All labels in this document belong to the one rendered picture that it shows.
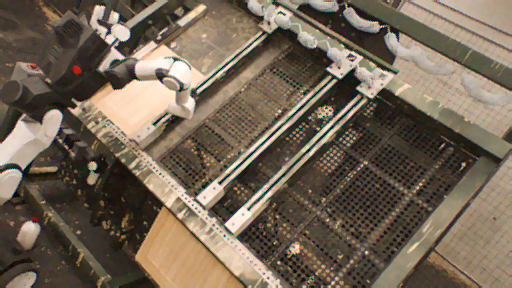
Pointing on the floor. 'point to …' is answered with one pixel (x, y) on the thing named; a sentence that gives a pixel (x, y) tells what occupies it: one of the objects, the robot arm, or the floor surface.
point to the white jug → (29, 233)
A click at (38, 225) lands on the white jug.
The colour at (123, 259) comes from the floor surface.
